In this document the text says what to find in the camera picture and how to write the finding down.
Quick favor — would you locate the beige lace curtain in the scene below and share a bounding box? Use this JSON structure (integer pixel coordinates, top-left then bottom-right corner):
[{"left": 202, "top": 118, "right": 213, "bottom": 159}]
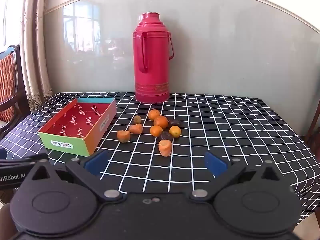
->
[{"left": 20, "top": 0, "right": 54, "bottom": 112}]

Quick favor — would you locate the small orange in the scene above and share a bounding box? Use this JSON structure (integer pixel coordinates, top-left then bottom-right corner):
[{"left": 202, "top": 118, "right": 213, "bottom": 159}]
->
[
  {"left": 148, "top": 109, "right": 161, "bottom": 121},
  {"left": 150, "top": 125, "right": 163, "bottom": 137},
  {"left": 169, "top": 126, "right": 182, "bottom": 138},
  {"left": 153, "top": 115, "right": 169, "bottom": 129}
]

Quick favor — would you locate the red thermos flask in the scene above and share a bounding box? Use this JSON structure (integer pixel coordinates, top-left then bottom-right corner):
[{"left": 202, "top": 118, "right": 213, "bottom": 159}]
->
[{"left": 132, "top": 12, "right": 175, "bottom": 104}]

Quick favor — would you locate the black white checked tablecloth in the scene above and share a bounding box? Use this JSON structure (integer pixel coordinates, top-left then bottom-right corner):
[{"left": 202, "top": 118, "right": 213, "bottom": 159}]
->
[{"left": 0, "top": 91, "right": 320, "bottom": 230}]

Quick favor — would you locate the wooden woven-back armchair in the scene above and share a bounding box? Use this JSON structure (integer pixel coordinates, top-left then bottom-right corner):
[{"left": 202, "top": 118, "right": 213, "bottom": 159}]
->
[{"left": 0, "top": 44, "right": 32, "bottom": 140}]

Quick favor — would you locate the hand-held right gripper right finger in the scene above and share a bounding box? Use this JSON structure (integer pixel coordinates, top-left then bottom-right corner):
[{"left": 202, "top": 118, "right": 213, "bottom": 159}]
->
[{"left": 189, "top": 151, "right": 288, "bottom": 202}]

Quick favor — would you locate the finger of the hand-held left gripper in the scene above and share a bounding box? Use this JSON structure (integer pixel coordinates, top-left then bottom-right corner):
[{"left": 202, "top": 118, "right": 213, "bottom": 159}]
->
[{"left": 0, "top": 153, "right": 49, "bottom": 167}]

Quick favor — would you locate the carrot piece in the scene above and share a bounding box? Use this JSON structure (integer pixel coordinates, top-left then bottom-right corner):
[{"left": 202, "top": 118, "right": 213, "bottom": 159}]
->
[
  {"left": 129, "top": 123, "right": 143, "bottom": 134},
  {"left": 158, "top": 140, "right": 173, "bottom": 157},
  {"left": 117, "top": 130, "right": 131, "bottom": 143}
]

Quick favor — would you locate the colourful cardboard box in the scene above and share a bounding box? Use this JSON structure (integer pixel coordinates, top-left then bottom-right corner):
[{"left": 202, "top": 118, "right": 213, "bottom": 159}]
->
[{"left": 38, "top": 97, "right": 117, "bottom": 157}]

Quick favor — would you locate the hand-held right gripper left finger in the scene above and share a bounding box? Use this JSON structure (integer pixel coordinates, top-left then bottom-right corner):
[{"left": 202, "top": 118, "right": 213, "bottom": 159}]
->
[{"left": 24, "top": 151, "right": 125, "bottom": 203}]

